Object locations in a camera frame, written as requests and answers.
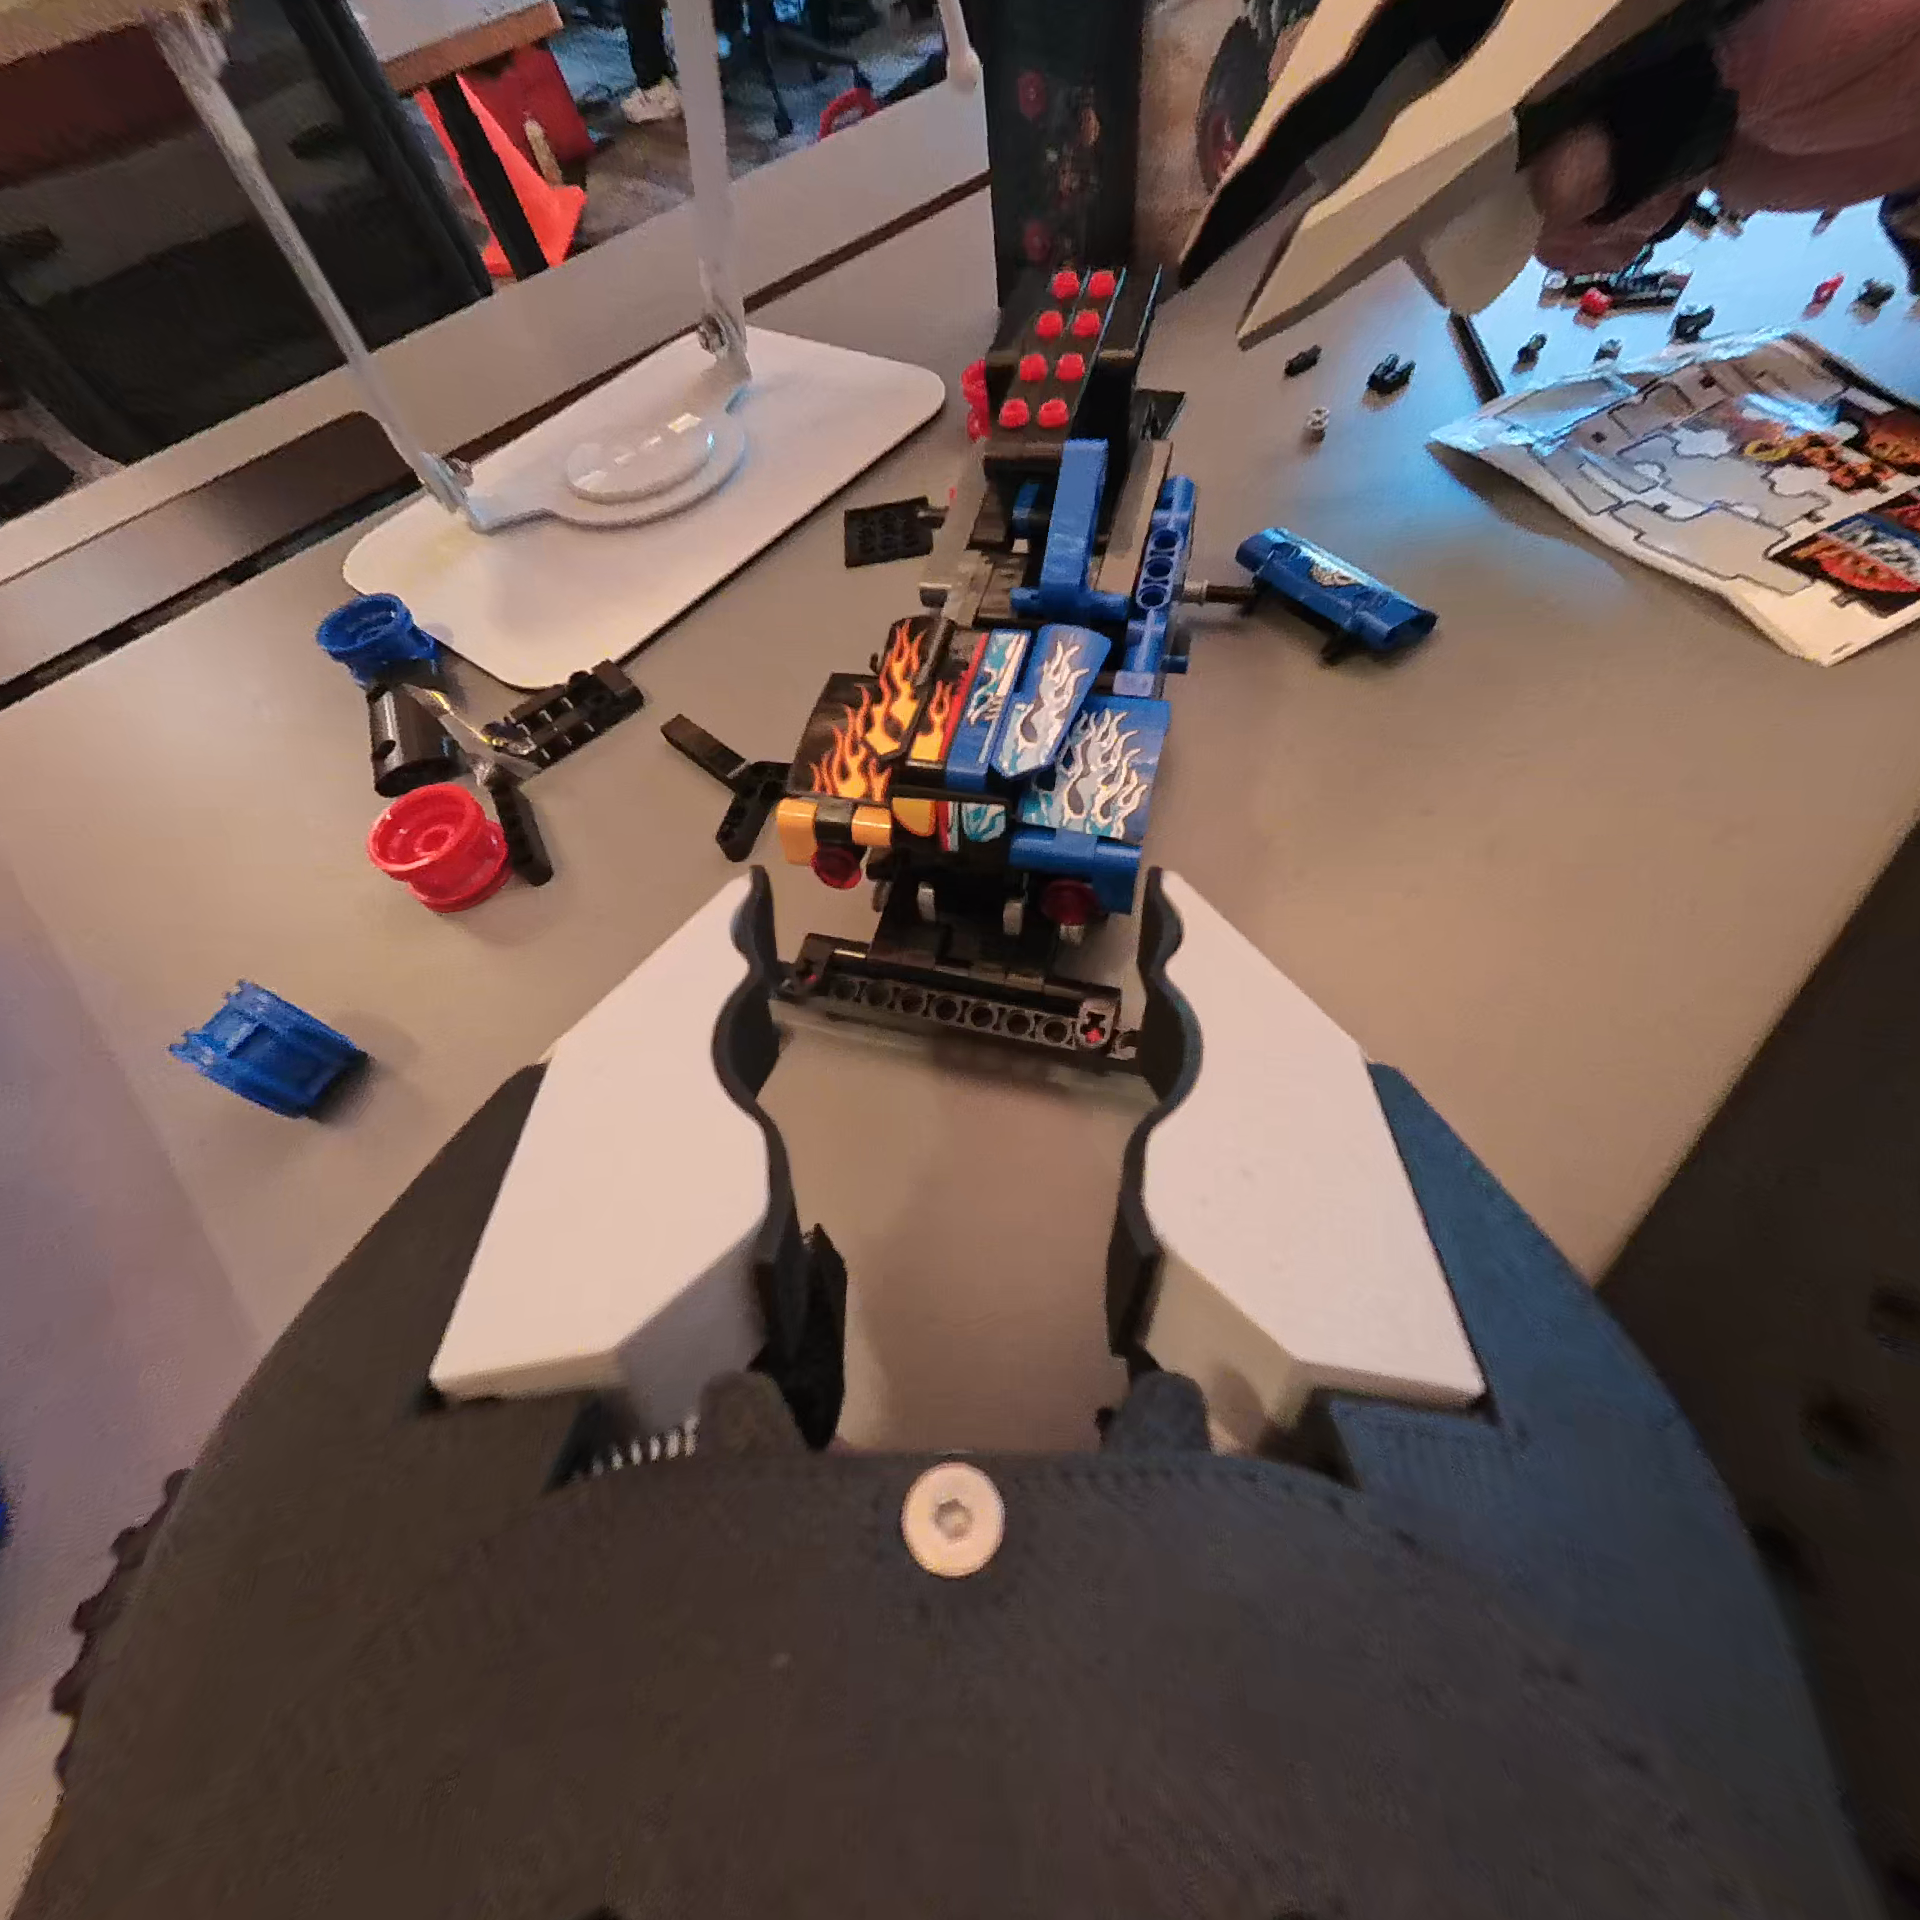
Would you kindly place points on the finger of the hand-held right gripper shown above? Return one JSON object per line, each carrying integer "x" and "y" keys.
{"x": 1289, "y": 77}
{"x": 1395, "y": 196}

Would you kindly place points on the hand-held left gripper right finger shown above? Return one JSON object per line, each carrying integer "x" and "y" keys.
{"x": 1289, "y": 1200}

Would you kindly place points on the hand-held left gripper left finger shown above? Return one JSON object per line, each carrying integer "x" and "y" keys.
{"x": 615, "y": 1200}

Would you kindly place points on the blue printed curved panel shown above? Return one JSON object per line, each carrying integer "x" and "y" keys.
{"x": 1336, "y": 589}

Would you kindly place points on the blue angled beam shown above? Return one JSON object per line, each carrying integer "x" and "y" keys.
{"x": 1072, "y": 511}

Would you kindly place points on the grey desk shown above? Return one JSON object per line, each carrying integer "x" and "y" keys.
{"x": 1500, "y": 901}

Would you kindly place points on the person's right hand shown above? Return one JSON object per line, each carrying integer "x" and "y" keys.
{"x": 1828, "y": 90}

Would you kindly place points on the black axle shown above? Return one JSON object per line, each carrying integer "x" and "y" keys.
{"x": 1476, "y": 354}

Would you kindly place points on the dark toy set box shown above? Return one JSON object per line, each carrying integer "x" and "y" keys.
{"x": 1065, "y": 119}

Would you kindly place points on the colourful sticker sheet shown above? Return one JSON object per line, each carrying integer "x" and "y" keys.
{"x": 1622, "y": 451}

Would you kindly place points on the blue wheel rim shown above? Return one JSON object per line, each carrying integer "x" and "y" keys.
{"x": 368, "y": 630}
{"x": 270, "y": 1051}

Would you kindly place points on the flat black beam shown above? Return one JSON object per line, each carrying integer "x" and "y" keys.
{"x": 523, "y": 834}

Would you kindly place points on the red wheel rim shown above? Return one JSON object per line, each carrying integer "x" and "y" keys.
{"x": 974, "y": 403}
{"x": 434, "y": 850}

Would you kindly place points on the black connector piece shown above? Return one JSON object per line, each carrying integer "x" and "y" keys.
{"x": 751, "y": 810}

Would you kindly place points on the short black beam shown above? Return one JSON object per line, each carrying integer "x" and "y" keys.
{"x": 698, "y": 744}

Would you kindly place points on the black studded square plate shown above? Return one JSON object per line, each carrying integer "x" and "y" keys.
{"x": 891, "y": 534}

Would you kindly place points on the white book stand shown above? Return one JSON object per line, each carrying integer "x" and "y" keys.
{"x": 751, "y": 436}

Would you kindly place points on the black rubber tyre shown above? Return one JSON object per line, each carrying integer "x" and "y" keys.
{"x": 90, "y": 1680}

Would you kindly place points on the orange plastic object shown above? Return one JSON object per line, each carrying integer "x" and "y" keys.
{"x": 518, "y": 196}

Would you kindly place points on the black frame piece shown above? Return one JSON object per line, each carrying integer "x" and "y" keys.
{"x": 578, "y": 706}

